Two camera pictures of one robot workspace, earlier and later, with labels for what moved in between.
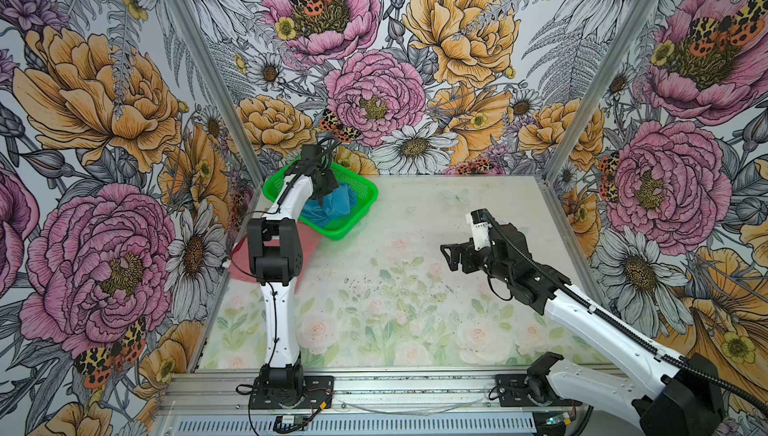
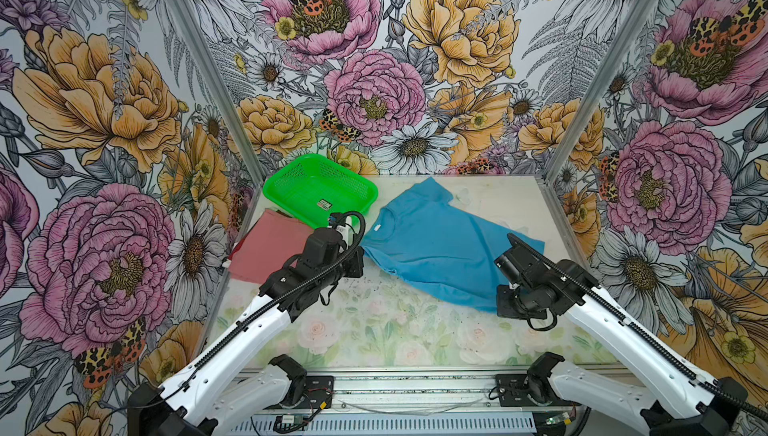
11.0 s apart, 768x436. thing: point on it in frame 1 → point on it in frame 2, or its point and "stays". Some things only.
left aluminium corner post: x=206 y=66 stays
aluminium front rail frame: x=216 y=402 stays
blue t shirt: x=324 y=210 → x=443 y=248
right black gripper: x=468 y=253 → x=504 y=309
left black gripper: x=333 y=183 → x=355 y=258
